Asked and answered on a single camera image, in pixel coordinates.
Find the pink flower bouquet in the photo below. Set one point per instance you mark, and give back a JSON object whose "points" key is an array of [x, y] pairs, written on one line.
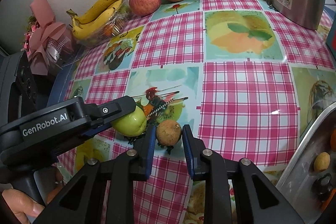
{"points": [[48, 43]]}

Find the green apple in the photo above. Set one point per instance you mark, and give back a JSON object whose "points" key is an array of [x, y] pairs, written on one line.
{"points": [[132, 124]]}

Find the checkered fruit tablecloth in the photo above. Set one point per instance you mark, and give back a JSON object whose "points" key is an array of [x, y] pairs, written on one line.
{"points": [[245, 78]]}

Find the teal toy box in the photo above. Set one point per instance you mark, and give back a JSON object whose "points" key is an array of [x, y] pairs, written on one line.
{"points": [[331, 40]]}

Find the person left hand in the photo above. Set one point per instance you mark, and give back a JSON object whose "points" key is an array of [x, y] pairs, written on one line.
{"points": [[22, 205]]}

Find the blue denim table cover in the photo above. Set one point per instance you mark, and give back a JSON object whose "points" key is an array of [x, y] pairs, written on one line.
{"points": [[58, 91]]}

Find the clear plastic fruit tray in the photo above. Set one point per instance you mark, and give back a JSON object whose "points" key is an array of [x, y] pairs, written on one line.
{"points": [[109, 30]]}

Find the red apple left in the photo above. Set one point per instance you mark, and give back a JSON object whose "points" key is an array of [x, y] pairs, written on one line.
{"points": [[144, 7]]}

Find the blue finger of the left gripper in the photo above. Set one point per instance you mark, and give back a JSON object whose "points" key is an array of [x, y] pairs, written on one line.
{"points": [[99, 129]]}

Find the large steel basin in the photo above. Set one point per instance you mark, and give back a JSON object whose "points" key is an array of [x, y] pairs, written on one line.
{"points": [[296, 182]]}

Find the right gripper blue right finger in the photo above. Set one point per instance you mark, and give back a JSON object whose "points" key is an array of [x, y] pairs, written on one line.
{"points": [[204, 164]]}

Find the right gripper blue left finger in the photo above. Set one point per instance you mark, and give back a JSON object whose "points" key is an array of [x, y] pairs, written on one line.
{"points": [[133, 165]]}

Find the yellow banana bunch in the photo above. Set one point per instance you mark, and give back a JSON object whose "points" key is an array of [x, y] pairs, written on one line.
{"points": [[83, 26]]}

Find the dark plum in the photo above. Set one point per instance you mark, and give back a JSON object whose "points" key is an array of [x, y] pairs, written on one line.
{"points": [[322, 187]]}

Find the small orange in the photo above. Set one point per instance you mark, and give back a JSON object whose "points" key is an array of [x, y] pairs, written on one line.
{"points": [[333, 141]]}

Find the brown kiwi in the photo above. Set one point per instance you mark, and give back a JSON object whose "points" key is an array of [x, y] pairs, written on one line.
{"points": [[322, 162], [168, 132]]}

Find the medium orange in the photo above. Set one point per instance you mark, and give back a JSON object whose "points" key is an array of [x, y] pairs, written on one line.
{"points": [[325, 203]]}

